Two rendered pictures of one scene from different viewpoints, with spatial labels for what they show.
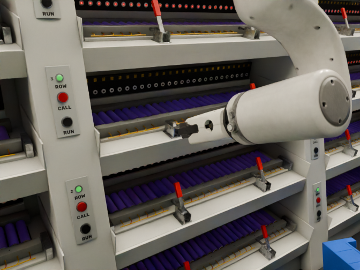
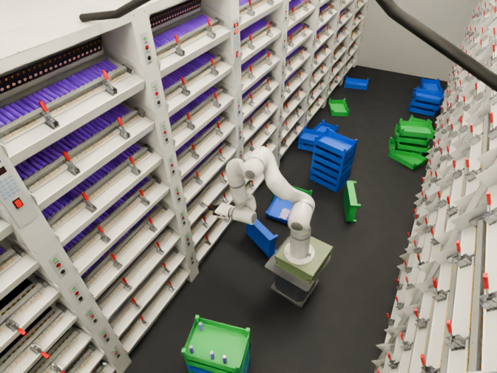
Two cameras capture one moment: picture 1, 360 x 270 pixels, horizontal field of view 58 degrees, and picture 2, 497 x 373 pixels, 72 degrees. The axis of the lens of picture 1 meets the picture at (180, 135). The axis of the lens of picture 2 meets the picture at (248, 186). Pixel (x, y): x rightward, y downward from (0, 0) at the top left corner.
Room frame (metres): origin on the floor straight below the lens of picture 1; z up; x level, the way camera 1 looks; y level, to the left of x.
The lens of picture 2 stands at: (-0.85, 0.51, 2.12)
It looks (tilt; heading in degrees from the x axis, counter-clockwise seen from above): 42 degrees down; 332
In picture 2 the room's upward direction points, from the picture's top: 1 degrees counter-clockwise
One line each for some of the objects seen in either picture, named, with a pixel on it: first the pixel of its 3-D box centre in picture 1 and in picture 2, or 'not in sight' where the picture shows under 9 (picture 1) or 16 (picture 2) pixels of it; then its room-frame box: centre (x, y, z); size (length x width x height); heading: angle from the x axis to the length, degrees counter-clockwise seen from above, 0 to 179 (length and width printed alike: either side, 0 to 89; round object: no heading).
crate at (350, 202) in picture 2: not in sight; (350, 201); (0.53, -1.22, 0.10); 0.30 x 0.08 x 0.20; 145
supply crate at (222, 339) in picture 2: not in sight; (217, 343); (-0.09, 0.30, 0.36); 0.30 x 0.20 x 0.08; 46
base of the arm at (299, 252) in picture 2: not in sight; (299, 243); (0.16, -0.39, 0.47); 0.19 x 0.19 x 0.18
